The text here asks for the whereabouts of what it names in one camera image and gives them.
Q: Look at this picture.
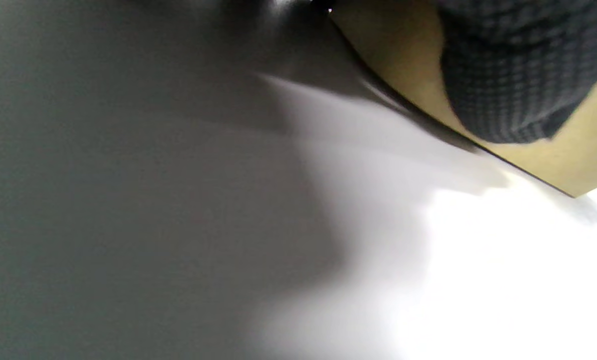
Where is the person's left hand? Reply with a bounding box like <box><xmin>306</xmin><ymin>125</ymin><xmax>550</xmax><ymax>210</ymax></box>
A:
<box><xmin>436</xmin><ymin>0</ymin><xmax>597</xmax><ymax>145</ymax></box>

